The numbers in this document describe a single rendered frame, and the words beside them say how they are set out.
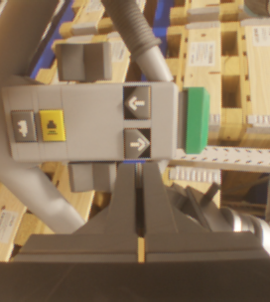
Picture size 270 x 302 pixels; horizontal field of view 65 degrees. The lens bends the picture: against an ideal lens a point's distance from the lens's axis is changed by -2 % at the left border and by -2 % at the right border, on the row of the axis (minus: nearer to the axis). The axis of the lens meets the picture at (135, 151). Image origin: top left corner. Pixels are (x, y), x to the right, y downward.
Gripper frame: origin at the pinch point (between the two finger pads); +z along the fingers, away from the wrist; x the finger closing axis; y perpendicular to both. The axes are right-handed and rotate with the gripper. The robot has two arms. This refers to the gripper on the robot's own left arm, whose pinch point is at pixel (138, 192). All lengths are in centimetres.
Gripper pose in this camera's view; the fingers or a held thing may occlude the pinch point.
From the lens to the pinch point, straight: 30.9
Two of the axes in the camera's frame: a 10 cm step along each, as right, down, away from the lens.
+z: -8.8, -4.6, -1.3
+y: 4.7, -8.4, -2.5
